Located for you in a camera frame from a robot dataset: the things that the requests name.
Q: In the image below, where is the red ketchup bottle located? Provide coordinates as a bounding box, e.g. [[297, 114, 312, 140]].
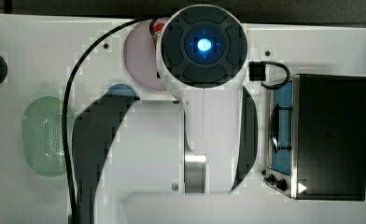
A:
[[152, 23, 163, 46]]

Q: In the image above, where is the blue bowl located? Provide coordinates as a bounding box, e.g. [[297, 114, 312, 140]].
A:
[[106, 83, 136, 97]]

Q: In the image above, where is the blue glass oven door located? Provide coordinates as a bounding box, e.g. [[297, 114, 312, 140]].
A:
[[270, 82, 293, 175]]

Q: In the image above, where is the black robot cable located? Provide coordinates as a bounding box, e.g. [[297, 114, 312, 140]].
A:
[[61, 17, 154, 224]]

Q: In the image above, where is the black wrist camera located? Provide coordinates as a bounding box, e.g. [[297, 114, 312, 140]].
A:
[[249, 62, 266, 81]]

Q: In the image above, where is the grey round plate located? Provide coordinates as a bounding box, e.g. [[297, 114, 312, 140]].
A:
[[123, 20, 165, 91]]

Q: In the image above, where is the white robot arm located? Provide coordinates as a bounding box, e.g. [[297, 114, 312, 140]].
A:
[[73, 5, 257, 224]]

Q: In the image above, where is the green perforated basket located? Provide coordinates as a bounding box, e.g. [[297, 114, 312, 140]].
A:
[[21, 96, 66, 177]]

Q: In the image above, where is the black toaster oven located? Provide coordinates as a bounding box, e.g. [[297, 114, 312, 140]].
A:
[[262, 74, 366, 202]]

